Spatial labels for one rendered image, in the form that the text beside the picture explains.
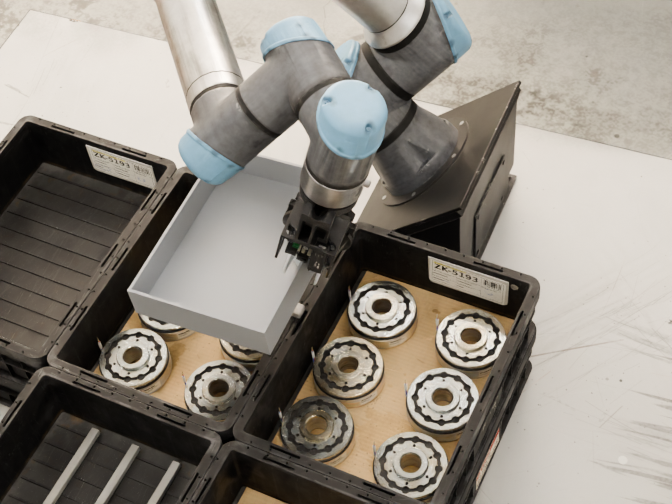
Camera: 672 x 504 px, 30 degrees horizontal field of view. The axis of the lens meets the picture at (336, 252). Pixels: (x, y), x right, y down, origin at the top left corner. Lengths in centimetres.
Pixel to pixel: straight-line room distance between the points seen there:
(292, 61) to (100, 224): 75
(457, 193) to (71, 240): 63
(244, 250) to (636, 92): 183
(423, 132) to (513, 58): 145
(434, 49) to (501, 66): 149
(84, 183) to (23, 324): 29
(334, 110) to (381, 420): 60
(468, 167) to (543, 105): 138
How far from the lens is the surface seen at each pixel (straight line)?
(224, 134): 145
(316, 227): 150
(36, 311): 200
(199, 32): 157
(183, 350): 190
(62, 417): 188
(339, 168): 138
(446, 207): 190
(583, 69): 341
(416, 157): 200
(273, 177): 178
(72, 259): 205
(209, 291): 168
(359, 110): 135
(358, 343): 183
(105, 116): 242
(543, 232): 215
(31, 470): 186
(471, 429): 167
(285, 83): 142
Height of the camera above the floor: 239
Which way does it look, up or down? 53 degrees down
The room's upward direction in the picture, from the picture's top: 7 degrees counter-clockwise
